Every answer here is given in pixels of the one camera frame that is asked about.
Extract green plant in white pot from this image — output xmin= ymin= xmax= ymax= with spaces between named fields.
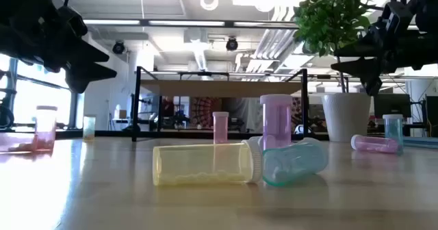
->
xmin=292 ymin=0 xmax=374 ymax=144

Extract white ring lamp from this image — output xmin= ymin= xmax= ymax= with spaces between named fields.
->
xmin=199 ymin=0 xmax=220 ymax=12

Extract red patterned tapestry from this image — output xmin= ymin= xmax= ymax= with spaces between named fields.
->
xmin=189 ymin=97 xmax=223 ymax=130

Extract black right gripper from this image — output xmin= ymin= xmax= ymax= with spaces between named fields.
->
xmin=330 ymin=21 xmax=425 ymax=97

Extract black table clamp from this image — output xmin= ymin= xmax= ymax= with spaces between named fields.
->
xmin=0 ymin=127 xmax=438 ymax=151

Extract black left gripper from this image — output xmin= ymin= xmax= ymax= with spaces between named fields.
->
xmin=37 ymin=27 xmax=118 ymax=94

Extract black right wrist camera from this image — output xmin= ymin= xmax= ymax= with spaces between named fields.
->
xmin=382 ymin=0 xmax=415 ymax=31

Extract red pill bottle white cap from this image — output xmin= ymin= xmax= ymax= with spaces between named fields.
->
xmin=34 ymin=105 xmax=58 ymax=153
xmin=212 ymin=111 xmax=230 ymax=145

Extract black ceiling spotlight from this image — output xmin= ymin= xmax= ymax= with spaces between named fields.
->
xmin=112 ymin=40 xmax=126 ymax=55
xmin=225 ymin=36 xmax=240 ymax=52

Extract yellow pill bottle white cap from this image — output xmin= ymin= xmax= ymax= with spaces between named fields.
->
xmin=152 ymin=139 xmax=263 ymax=187

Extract wooden shelf black metal frame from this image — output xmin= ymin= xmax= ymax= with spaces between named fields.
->
xmin=131 ymin=65 xmax=311 ymax=142

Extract black computer monitor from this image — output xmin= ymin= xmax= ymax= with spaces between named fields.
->
xmin=373 ymin=93 xmax=412 ymax=119

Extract linear ceiling light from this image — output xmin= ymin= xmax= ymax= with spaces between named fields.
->
xmin=148 ymin=19 xmax=226 ymax=27
xmin=83 ymin=18 xmax=142 ymax=26

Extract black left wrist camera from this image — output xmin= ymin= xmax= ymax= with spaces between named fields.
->
xmin=57 ymin=5 xmax=88 ymax=36

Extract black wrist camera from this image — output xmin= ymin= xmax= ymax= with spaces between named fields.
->
xmin=382 ymin=0 xmax=415 ymax=31
xmin=57 ymin=5 xmax=88 ymax=36

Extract bottles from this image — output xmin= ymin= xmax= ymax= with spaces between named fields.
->
xmin=82 ymin=114 xmax=97 ymax=143

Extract pink pill bottle white cap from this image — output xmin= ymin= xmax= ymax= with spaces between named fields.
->
xmin=259 ymin=93 xmax=294 ymax=152
xmin=350 ymin=134 xmax=400 ymax=155

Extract white ventilation duct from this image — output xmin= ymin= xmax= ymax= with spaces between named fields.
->
xmin=183 ymin=27 xmax=210 ymax=72

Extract white ceiling pipes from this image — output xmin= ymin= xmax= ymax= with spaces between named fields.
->
xmin=235 ymin=5 xmax=302 ymax=74

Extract green pill bottle white cap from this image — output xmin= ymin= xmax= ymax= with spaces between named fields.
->
xmin=382 ymin=114 xmax=405 ymax=156
xmin=261 ymin=136 xmax=330 ymax=188

